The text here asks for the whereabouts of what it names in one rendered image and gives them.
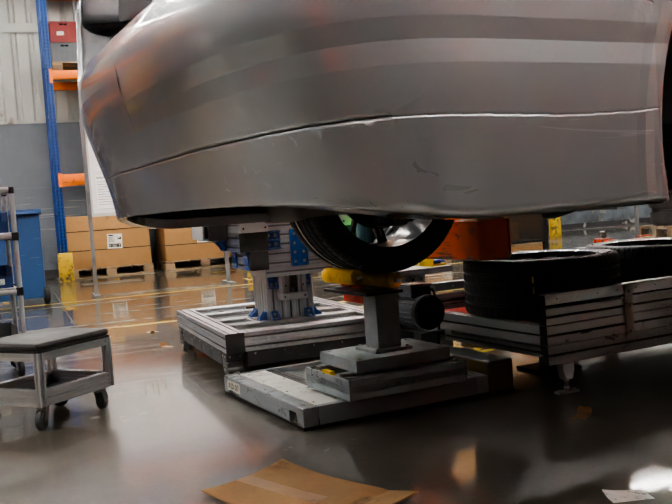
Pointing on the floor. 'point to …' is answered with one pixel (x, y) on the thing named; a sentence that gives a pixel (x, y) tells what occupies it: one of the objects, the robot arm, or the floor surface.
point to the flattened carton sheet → (301, 488)
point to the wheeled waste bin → (29, 247)
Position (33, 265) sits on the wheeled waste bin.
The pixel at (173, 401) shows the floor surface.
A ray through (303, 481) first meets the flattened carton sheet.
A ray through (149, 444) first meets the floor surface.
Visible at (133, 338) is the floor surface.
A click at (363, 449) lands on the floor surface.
